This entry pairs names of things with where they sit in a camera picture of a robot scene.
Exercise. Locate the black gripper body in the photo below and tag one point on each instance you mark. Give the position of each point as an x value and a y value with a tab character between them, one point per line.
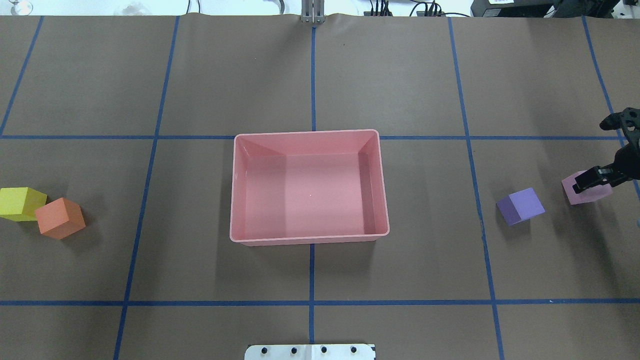
631	164

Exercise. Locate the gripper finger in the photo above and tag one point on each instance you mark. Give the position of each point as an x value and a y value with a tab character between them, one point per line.
596	174
579	188

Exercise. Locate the pink foam block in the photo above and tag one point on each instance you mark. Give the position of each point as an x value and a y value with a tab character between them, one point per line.
590	195

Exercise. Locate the yellow foam block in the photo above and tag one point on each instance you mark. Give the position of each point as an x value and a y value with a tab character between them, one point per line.
18	204

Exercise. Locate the pink plastic bin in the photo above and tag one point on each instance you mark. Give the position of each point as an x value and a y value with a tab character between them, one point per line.
308	187

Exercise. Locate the purple foam block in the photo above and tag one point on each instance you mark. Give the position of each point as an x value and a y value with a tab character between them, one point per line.
520	206

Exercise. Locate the orange foam block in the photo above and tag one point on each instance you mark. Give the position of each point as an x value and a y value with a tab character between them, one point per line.
60	218

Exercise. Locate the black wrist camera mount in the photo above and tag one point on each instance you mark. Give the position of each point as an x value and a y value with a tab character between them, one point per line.
627	120

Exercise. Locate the aluminium frame post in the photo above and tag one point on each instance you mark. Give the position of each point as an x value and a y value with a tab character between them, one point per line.
313	12

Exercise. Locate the white pedestal column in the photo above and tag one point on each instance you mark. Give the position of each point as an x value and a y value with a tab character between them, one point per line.
335	351

